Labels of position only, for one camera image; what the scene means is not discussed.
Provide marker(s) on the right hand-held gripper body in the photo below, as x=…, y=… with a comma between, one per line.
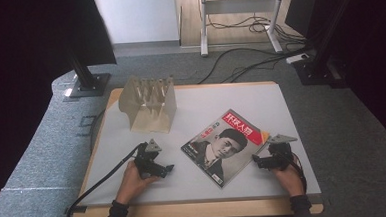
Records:
x=279, y=154

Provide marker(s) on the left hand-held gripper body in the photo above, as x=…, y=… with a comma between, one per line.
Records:
x=146, y=160

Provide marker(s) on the person's left hand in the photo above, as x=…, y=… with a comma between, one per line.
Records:
x=134, y=185

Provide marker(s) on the person's right hand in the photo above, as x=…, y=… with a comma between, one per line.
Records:
x=289, y=180

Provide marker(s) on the magazine with portrait cover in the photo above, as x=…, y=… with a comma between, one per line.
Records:
x=223, y=147

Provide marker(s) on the wooden file rack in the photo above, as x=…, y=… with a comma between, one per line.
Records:
x=149, y=107

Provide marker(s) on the white power strip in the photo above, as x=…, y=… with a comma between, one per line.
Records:
x=297, y=58

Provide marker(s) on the black metal stand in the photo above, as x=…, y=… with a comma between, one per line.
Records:
x=322, y=58

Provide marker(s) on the dark curtain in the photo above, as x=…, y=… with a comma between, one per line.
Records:
x=379, y=62
x=19, y=81

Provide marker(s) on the black monitor on stand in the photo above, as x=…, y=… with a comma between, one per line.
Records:
x=90, y=33

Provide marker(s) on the white metal desk frame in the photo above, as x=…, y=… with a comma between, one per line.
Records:
x=239, y=6

